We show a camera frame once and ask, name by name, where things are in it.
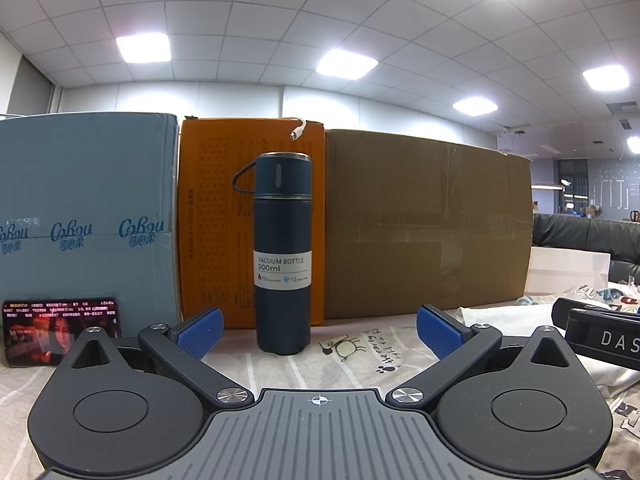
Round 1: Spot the white box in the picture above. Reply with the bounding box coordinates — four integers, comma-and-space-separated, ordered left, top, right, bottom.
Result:
522, 246, 612, 295

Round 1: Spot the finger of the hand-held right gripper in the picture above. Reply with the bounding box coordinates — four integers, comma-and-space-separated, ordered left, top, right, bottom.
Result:
564, 309, 640, 372
551, 297, 640, 331

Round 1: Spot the light blue cardboard box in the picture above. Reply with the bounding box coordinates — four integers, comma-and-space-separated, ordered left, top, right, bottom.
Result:
0, 112, 180, 328

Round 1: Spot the brown cardboard box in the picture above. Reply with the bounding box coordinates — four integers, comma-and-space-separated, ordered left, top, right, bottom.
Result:
324, 129, 532, 320

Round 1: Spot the orange cardboard box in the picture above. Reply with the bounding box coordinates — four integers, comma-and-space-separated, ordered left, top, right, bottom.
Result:
178, 116, 326, 330

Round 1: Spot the black smartphone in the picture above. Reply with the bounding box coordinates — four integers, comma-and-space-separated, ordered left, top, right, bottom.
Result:
2, 298, 123, 368

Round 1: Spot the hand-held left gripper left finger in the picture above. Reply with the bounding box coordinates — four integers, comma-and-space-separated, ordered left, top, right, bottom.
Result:
69, 307, 255, 408

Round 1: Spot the square ceiling light panel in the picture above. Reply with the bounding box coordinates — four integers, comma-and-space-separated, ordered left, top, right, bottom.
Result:
582, 66, 630, 93
452, 97, 498, 115
116, 35, 172, 63
316, 49, 379, 80

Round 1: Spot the dark blue vacuum bottle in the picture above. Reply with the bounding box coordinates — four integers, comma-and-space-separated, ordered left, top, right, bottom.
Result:
231, 151, 313, 356

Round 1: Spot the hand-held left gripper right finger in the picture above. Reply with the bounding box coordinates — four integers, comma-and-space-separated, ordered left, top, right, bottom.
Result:
385, 304, 575, 408

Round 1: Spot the black sofa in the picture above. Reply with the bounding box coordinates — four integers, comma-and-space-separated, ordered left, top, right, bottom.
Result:
531, 212, 640, 286

